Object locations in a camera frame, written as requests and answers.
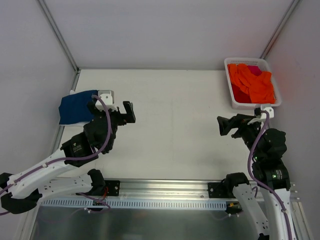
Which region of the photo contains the aluminium mounting rail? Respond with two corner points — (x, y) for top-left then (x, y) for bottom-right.
(37, 177), (301, 203)

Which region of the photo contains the orange t shirt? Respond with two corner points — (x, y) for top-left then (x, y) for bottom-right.
(227, 63), (276, 104)

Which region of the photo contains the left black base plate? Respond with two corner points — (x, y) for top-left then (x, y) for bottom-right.
(75, 179), (121, 197)

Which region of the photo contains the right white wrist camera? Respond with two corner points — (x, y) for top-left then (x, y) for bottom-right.
(247, 105), (275, 125)

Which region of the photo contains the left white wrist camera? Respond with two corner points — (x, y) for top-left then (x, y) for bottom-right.
(97, 90), (118, 111)

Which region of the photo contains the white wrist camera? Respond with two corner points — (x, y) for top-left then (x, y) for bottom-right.
(247, 105), (275, 125)
(97, 90), (118, 111)

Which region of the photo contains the pink t shirt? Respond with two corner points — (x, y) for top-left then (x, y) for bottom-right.
(247, 65), (262, 76)

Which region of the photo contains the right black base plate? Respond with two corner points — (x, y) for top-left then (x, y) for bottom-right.
(207, 181), (251, 199)

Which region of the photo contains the folded blue t shirt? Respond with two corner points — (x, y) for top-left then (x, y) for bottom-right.
(58, 90), (98, 126)

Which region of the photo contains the white plastic basket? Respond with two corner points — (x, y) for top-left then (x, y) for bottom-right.
(224, 57), (282, 110)

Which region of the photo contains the red t shirt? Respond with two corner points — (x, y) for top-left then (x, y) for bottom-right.
(231, 84), (252, 104)

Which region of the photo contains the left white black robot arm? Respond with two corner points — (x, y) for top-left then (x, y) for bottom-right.
(0, 98), (136, 215)

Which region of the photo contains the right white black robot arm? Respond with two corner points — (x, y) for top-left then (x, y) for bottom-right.
(217, 110), (297, 240)

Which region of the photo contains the white slotted cable duct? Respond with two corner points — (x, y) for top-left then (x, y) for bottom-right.
(41, 197), (227, 211)

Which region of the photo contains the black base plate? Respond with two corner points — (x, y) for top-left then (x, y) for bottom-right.
(207, 181), (251, 199)
(75, 179), (121, 197)

